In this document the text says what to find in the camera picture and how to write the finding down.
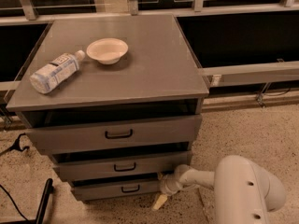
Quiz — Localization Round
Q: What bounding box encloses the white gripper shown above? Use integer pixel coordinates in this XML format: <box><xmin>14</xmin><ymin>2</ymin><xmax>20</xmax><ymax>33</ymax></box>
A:
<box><xmin>151</xmin><ymin>172</ymin><xmax>182</xmax><ymax>211</ymax></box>

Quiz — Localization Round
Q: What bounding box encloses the grey bottom drawer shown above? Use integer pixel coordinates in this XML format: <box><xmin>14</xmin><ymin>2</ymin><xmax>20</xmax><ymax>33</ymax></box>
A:
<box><xmin>70</xmin><ymin>173</ymin><xmax>160</xmax><ymax>202</ymax></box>

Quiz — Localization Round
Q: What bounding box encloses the grey drawer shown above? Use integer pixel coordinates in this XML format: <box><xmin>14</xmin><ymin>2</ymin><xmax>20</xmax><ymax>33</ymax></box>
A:
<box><xmin>27</xmin><ymin>115</ymin><xmax>202</xmax><ymax>154</ymax></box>
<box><xmin>54</xmin><ymin>151</ymin><xmax>192</xmax><ymax>181</ymax></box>
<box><xmin>70</xmin><ymin>173</ymin><xmax>160</xmax><ymax>202</ymax></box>

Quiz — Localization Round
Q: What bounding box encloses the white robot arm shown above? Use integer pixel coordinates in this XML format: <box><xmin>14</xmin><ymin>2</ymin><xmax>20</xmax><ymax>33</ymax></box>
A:
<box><xmin>152</xmin><ymin>155</ymin><xmax>286</xmax><ymax>224</ymax></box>

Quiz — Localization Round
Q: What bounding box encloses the grey top drawer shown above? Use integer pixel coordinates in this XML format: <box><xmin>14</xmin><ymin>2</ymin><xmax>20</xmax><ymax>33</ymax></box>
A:
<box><xmin>27</xmin><ymin>115</ymin><xmax>202</xmax><ymax>154</ymax></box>

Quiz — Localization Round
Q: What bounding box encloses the grey middle drawer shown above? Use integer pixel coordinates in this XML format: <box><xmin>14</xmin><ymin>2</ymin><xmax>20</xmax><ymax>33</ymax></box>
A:
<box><xmin>54</xmin><ymin>151</ymin><xmax>192</xmax><ymax>181</ymax></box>

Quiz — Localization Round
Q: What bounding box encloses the grey drawer cabinet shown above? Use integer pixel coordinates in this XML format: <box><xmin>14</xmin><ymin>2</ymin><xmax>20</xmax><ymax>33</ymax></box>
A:
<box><xmin>6</xmin><ymin>14</ymin><xmax>210</xmax><ymax>203</ymax></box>

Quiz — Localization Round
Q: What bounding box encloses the black stand leg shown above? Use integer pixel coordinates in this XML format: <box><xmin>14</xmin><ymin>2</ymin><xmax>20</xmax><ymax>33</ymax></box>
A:
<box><xmin>0</xmin><ymin>178</ymin><xmax>54</xmax><ymax>224</ymax></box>

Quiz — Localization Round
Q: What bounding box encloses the white bowl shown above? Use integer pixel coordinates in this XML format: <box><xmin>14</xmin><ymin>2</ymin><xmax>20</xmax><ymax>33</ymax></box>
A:
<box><xmin>86</xmin><ymin>38</ymin><xmax>128</xmax><ymax>65</ymax></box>

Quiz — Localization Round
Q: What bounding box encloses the black clamp on floor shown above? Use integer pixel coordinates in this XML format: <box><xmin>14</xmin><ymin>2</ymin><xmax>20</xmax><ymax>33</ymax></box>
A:
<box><xmin>0</xmin><ymin>133</ymin><xmax>29</xmax><ymax>156</ymax></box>

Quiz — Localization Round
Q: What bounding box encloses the clear plastic water bottle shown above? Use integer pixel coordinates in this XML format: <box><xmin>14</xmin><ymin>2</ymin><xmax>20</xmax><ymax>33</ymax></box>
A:
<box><xmin>30</xmin><ymin>50</ymin><xmax>85</xmax><ymax>94</ymax></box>

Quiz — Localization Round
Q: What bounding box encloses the metal window railing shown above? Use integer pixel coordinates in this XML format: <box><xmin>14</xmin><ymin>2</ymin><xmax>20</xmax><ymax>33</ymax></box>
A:
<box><xmin>0</xmin><ymin>0</ymin><xmax>299</xmax><ymax>110</ymax></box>

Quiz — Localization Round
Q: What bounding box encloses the black floor cable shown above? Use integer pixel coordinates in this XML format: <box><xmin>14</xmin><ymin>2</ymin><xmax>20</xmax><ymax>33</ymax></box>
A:
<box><xmin>0</xmin><ymin>183</ymin><xmax>30</xmax><ymax>222</ymax></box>

